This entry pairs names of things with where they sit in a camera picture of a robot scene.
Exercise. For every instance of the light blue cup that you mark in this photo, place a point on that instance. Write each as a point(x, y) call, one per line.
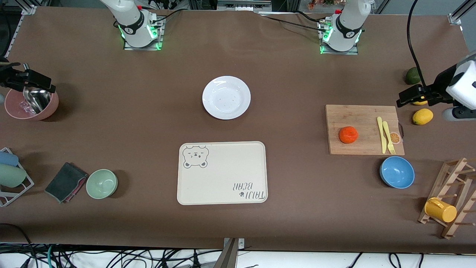
point(8, 159)

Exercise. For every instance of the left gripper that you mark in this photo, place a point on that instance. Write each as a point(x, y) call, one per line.
point(440, 84)

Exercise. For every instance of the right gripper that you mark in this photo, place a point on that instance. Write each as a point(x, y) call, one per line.
point(8, 76)

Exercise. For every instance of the grey angled pole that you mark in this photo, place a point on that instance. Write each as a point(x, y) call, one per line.
point(227, 258)

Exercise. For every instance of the wooden cup rack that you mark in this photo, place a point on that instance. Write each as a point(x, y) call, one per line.
point(466, 208)

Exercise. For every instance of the blue bowl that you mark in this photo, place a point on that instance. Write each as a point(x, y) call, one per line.
point(397, 172)

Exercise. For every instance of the orange mandarin fruit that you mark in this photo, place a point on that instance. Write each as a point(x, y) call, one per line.
point(348, 134)

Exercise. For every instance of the yellow plastic knife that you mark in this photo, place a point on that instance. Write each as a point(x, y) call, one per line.
point(382, 136)

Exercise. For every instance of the pale green cup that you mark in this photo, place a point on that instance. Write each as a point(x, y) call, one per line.
point(11, 175)

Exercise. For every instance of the cream bear print tray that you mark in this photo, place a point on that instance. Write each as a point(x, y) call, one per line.
point(227, 175)

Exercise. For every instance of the yellow lemon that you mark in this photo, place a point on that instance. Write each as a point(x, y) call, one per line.
point(423, 116)
point(420, 103)

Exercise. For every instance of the dark grey folded cloth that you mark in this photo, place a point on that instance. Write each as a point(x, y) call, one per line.
point(65, 180)

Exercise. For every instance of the light green bowl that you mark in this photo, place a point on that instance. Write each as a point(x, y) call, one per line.
point(101, 184)

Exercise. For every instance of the dark green lime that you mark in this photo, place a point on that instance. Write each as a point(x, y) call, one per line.
point(411, 77)

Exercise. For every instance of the toy orange slice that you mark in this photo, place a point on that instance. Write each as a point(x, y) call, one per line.
point(395, 138)

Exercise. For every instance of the grey metal box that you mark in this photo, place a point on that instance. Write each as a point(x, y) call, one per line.
point(243, 4)

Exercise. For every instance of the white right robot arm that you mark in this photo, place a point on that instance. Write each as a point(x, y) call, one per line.
point(130, 22)

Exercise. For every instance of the yellow plastic cup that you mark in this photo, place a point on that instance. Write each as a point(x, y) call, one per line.
point(442, 211)

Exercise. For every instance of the pink bowl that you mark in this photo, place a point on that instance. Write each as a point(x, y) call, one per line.
point(15, 108)

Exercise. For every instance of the aluminium corner bracket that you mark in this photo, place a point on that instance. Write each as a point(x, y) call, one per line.
point(455, 19)
point(29, 10)

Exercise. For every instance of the metal scoop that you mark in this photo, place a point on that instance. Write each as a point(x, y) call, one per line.
point(37, 99)

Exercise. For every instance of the small metal mounting bracket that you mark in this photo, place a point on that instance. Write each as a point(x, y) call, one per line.
point(241, 243)

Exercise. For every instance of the bamboo cutting board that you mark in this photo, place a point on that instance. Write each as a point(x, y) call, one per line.
point(353, 115)

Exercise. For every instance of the white round plate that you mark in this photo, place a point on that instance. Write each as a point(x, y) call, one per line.
point(226, 97)

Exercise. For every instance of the yellow plastic fork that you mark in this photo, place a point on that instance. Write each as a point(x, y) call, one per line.
point(389, 139)

